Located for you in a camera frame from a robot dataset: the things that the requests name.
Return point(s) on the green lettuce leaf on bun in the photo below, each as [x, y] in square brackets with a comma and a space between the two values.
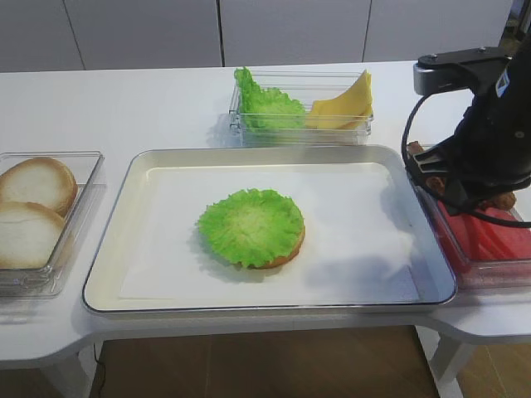
[251, 227]

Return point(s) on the white bun half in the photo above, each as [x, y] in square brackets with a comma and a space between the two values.
[45, 181]
[29, 234]

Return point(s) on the brown meat patty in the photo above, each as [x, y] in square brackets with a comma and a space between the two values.
[414, 148]
[503, 201]
[435, 185]

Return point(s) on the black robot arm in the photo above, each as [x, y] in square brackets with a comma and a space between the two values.
[506, 102]

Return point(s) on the white parchment paper sheet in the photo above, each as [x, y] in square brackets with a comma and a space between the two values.
[357, 248]

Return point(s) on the leftmost brown meat patty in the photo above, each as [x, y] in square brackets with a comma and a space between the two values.
[414, 148]

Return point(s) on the green lettuce leaves in bin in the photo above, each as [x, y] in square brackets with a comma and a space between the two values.
[267, 108]

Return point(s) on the white metal baking tray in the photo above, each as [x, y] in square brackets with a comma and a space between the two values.
[432, 275]

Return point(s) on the clear bin with buns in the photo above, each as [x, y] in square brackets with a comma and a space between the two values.
[49, 280]

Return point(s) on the front brown meat patty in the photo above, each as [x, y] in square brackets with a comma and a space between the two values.
[503, 201]

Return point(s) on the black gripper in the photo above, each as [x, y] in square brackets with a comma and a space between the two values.
[477, 163]

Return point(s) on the yellow cheese slices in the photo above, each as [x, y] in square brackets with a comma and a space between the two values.
[345, 111]

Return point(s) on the clear bin patties and tomato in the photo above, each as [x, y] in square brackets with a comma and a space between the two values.
[486, 272]

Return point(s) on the bottom burger bun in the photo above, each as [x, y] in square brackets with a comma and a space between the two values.
[283, 259]

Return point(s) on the upper white bun half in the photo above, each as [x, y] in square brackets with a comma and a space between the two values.
[45, 181]

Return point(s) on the lower white bun half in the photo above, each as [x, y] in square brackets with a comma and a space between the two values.
[29, 234]

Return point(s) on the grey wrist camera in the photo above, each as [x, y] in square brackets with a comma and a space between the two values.
[473, 69]

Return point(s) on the clear bin lettuce and cheese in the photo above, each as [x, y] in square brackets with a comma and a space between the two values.
[306, 87]

